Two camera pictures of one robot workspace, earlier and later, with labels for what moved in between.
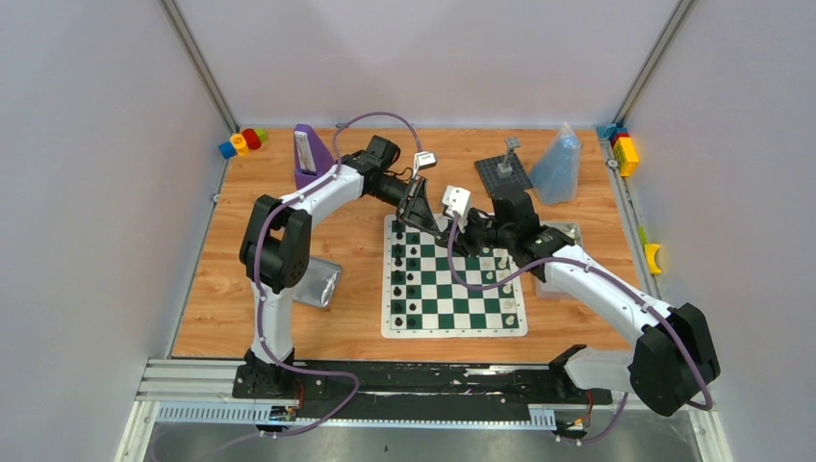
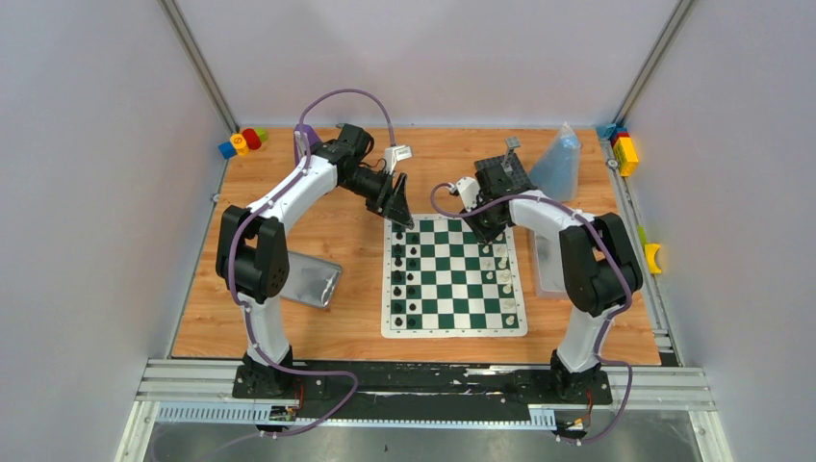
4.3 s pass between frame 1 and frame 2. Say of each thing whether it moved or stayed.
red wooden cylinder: stayed
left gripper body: moved
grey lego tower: stayed
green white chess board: stayed
